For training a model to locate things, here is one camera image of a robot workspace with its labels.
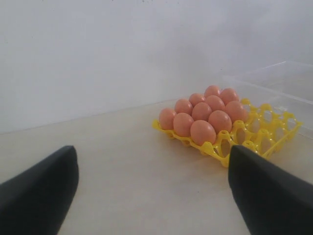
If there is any clear plastic box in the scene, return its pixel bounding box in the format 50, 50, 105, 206
223, 61, 313, 139

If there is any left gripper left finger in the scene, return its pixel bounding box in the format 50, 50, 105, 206
0, 145, 79, 235

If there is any yellow plastic egg tray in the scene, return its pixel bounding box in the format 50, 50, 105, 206
152, 98, 302, 167

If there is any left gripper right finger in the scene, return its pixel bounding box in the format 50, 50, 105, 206
228, 145, 313, 235

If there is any brown egg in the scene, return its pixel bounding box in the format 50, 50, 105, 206
173, 113, 194, 137
191, 102, 212, 121
174, 98, 193, 115
225, 100, 248, 123
189, 93, 205, 107
208, 110, 232, 134
220, 88, 239, 105
204, 85, 221, 98
205, 95, 225, 111
158, 108, 177, 130
190, 120, 216, 146

